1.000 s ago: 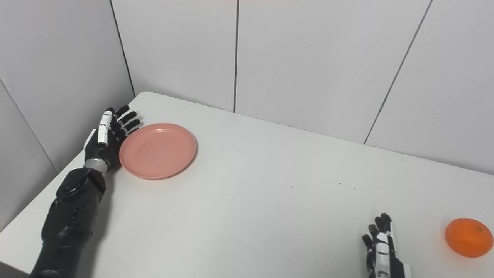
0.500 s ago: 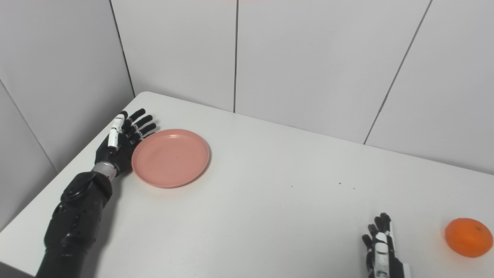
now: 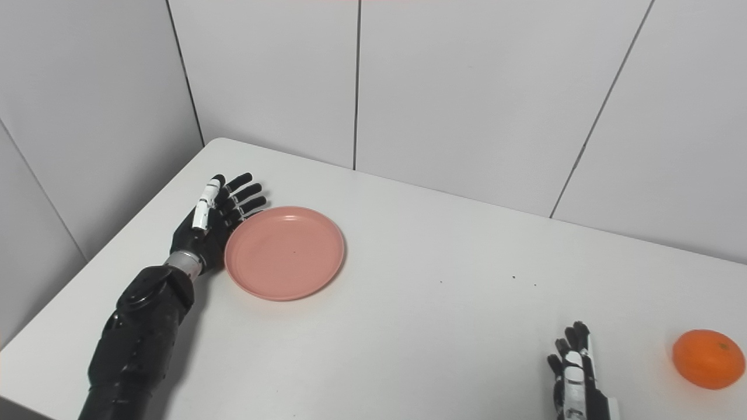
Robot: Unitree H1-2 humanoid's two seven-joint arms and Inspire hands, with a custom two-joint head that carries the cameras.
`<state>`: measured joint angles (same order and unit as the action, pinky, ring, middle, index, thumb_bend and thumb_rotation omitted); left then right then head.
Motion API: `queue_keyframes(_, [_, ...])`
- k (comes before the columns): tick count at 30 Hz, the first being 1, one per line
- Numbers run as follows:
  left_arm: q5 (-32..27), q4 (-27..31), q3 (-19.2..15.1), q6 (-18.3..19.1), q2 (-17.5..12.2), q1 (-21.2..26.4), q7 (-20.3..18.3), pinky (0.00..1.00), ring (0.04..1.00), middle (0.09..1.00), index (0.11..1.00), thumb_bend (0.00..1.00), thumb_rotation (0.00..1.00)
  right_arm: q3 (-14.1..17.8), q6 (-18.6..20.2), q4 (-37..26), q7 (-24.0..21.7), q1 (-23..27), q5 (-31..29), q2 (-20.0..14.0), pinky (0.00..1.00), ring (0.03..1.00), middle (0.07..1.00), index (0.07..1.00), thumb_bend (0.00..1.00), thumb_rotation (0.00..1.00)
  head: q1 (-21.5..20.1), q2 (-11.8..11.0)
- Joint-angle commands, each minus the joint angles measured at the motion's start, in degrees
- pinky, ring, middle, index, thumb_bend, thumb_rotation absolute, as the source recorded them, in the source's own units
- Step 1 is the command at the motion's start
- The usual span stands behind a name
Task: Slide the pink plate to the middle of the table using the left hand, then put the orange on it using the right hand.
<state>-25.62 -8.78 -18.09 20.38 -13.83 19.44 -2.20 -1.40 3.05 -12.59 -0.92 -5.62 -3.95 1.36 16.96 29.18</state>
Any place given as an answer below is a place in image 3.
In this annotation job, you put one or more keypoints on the orange fruit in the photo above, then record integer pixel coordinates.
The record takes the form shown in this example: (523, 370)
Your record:
(708, 359)

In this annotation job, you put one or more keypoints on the pink round plate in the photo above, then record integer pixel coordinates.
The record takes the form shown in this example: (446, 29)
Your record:
(285, 253)

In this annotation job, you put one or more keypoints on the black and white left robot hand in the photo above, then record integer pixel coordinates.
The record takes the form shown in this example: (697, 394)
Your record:
(204, 233)

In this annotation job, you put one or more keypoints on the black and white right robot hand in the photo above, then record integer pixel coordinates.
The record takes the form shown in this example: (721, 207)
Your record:
(580, 385)

